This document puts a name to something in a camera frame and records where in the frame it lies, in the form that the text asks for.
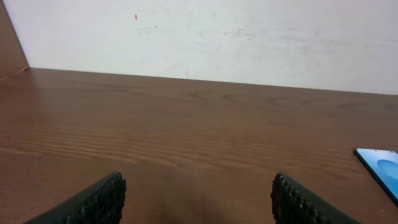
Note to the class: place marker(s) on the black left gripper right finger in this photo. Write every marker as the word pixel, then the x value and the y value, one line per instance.
pixel 292 203

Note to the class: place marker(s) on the brown wooden left panel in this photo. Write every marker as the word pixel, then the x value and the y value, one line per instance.
pixel 13 60

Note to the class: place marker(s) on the blue Galaxy smartphone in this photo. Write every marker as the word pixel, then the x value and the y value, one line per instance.
pixel 382 165

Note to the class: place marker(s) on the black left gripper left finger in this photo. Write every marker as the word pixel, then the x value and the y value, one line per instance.
pixel 100 203

